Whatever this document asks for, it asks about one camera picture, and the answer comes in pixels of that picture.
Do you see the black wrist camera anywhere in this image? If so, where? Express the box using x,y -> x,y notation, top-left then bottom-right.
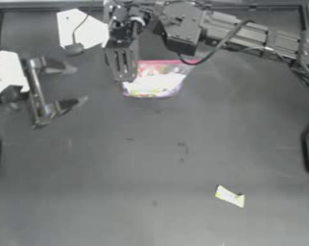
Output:
64,43 -> 85,56

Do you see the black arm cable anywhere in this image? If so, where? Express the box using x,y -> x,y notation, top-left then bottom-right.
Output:
177,18 -> 256,66

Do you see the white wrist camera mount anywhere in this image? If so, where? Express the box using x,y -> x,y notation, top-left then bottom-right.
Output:
56,8 -> 112,51
0,50 -> 32,94

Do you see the clear bag with pink zip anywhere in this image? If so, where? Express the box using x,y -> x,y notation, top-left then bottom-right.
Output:
120,59 -> 201,99

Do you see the pale yellow candy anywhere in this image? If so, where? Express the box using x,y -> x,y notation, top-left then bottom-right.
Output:
214,184 -> 248,209

